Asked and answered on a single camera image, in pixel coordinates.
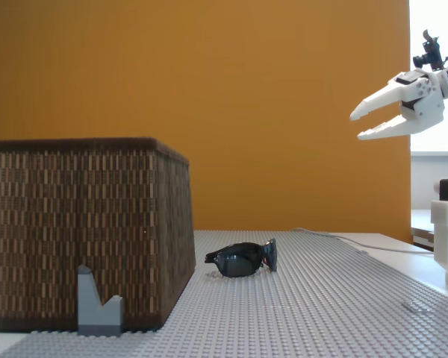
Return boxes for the white window frame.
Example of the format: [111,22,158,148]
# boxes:
[408,0,448,165]

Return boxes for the small black camera module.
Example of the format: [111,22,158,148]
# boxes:
[412,28,444,72]

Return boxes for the grey toy brick piece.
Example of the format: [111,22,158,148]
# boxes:
[76,264,124,337]

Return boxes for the clear flat plastic brick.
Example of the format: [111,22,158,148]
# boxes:
[401,300,431,315]

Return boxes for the black sunglasses with red accents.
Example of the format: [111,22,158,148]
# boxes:
[204,238,279,279]

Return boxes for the brown woven bin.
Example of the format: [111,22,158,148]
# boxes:
[0,136,197,334]

